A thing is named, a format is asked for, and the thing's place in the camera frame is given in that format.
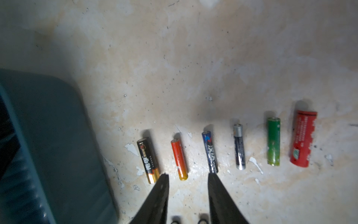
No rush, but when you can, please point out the black silver battery row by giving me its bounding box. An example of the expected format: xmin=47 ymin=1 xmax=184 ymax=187
xmin=233 ymin=124 xmax=246 ymax=170

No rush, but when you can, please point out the red orange AAA battery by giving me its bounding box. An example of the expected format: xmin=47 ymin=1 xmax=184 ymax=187
xmin=171 ymin=139 xmax=188 ymax=181

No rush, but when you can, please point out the green battery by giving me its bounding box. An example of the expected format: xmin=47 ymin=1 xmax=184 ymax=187
xmin=267 ymin=117 xmax=281 ymax=166

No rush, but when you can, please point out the dark blue battery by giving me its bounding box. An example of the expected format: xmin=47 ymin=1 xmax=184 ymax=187
xmin=202 ymin=131 xmax=218 ymax=174

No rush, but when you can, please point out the teal plastic storage box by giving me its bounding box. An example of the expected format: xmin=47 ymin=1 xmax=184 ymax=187
xmin=1 ymin=69 xmax=118 ymax=224

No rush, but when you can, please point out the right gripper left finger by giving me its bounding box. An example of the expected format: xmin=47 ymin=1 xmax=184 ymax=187
xmin=130 ymin=174 xmax=169 ymax=224

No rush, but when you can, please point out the red Huahong battery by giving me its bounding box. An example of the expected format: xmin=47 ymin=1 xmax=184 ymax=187
xmin=290 ymin=110 xmax=318 ymax=168

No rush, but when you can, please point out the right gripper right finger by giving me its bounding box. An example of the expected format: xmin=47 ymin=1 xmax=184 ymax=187
xmin=208 ymin=173 xmax=248 ymax=224

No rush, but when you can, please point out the black gold AA battery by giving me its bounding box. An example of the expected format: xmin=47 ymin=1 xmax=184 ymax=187
xmin=137 ymin=137 xmax=160 ymax=184

